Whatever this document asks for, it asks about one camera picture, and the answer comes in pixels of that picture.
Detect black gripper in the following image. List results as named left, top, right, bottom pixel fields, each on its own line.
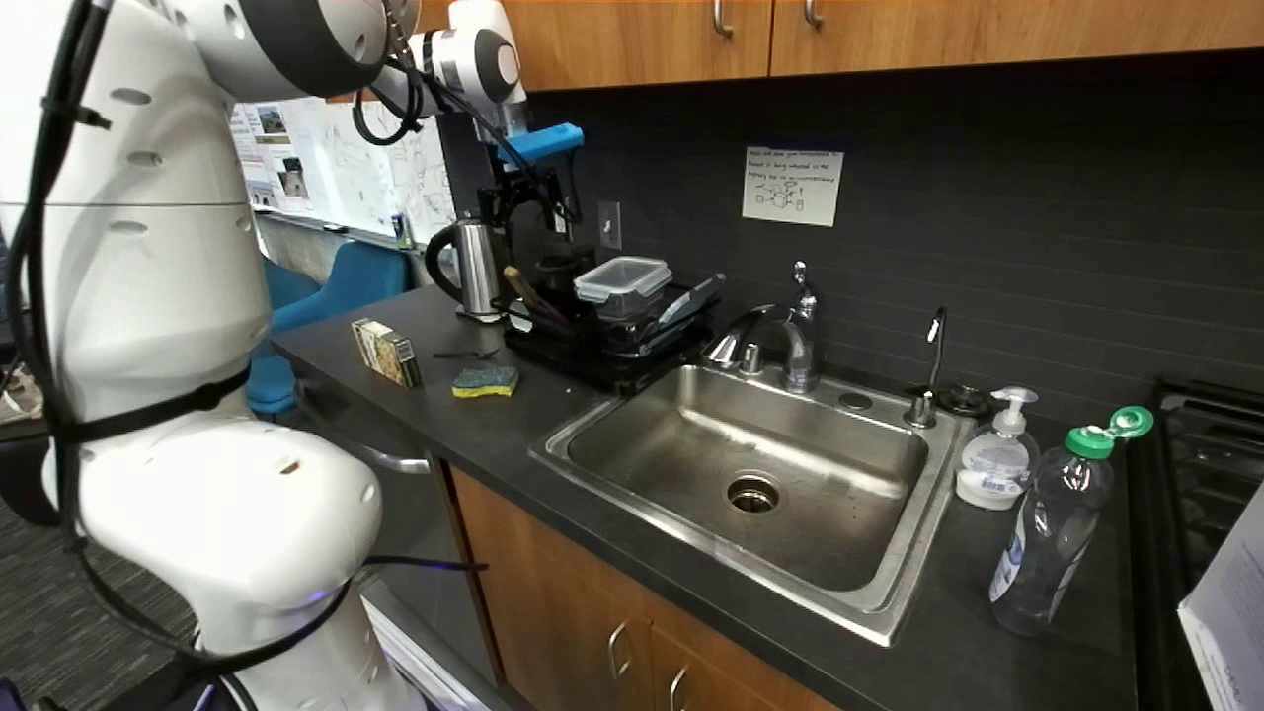
left=473, top=157, right=585, bottom=270

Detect brown stick utensil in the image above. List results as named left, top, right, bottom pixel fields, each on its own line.
left=497, top=266, right=572, bottom=332

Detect steel electric kettle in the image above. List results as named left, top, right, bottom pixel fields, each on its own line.
left=422, top=214, right=508, bottom=329

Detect clear plastic food container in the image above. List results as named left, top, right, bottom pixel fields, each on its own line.
left=572, top=254, right=675, bottom=307

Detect yellow green sponge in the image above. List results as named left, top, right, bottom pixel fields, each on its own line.
left=447, top=354, right=521, bottom=404

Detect grey plastic lid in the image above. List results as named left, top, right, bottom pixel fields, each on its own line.
left=651, top=270, right=726, bottom=332

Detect blue chair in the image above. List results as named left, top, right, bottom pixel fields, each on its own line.
left=244, top=233, right=412, bottom=424

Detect whiteboard with photos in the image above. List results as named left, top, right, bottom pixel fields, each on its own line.
left=227, top=96, right=456, bottom=249

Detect chrome kitchen faucet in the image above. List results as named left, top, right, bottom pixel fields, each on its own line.
left=700, top=254, right=822, bottom=395

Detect stainless dishwasher front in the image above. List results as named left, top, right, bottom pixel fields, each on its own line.
left=281, top=378, right=508, bottom=711

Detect stainless steel sink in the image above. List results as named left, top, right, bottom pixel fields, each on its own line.
left=526, top=361, right=980, bottom=648

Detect wooden lower cabinets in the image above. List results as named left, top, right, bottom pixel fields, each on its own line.
left=447, top=466, right=846, bottom=711

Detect wooden cabinets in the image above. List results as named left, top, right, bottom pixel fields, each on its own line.
left=447, top=466, right=846, bottom=711
left=418, top=0, right=1264, bottom=100

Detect small chrome side tap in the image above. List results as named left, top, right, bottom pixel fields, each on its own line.
left=904, top=303, right=953, bottom=425

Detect black round sink stopper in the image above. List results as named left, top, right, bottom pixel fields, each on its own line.
left=938, top=378, right=997, bottom=417

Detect wooden upper cabinets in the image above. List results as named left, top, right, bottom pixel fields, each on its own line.
left=418, top=0, right=1264, bottom=100

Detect white pump soap bottle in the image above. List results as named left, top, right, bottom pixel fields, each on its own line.
left=953, top=378, right=1041, bottom=512

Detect clear dish soap bottle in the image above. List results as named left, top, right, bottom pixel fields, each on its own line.
left=988, top=417, right=1116, bottom=640

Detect green bottle cap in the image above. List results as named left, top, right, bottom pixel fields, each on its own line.
left=1102, top=400, right=1155, bottom=442

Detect black gas stove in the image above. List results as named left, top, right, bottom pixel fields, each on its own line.
left=1124, top=371, right=1264, bottom=711

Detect cardboard box white sheet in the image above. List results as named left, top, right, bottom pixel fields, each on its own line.
left=1174, top=478, right=1264, bottom=711

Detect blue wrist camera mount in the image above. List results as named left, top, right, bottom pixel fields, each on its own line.
left=493, top=117, right=587, bottom=170

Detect black wire dish rack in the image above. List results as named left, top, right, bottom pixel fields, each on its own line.
left=497, top=259, right=726, bottom=400

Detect white paper wall notice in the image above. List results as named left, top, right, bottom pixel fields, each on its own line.
left=738, top=138, right=850, bottom=228

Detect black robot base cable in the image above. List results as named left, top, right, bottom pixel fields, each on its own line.
left=350, top=554, right=485, bottom=582

